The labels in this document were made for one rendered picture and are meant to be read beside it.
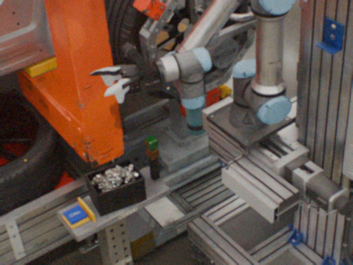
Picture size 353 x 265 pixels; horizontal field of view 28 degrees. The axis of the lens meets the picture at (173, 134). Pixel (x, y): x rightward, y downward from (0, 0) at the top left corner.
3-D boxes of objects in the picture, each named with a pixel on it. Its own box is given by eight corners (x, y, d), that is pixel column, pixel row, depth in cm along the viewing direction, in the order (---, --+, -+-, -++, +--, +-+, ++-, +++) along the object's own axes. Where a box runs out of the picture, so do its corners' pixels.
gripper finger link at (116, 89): (114, 111, 200) (134, 96, 206) (112, 93, 196) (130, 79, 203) (106, 109, 201) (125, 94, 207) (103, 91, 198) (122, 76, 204)
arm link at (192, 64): (213, 76, 214) (212, 53, 209) (180, 86, 211) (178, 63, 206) (203, 63, 220) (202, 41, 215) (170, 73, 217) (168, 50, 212)
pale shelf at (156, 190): (148, 171, 295) (147, 165, 293) (171, 193, 284) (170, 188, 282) (57, 217, 278) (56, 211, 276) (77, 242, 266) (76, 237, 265)
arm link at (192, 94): (195, 88, 229) (194, 60, 222) (209, 107, 221) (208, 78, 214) (172, 94, 227) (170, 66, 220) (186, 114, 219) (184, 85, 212)
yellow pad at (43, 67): (45, 54, 322) (43, 45, 319) (59, 67, 313) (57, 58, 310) (18, 65, 317) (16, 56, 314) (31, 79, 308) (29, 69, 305)
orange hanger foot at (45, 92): (52, 80, 335) (39, 16, 313) (107, 134, 300) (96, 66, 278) (21, 93, 328) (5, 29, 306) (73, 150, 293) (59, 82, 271)
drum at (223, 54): (209, 41, 303) (207, 12, 294) (240, 62, 289) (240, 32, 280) (182, 53, 297) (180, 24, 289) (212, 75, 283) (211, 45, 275)
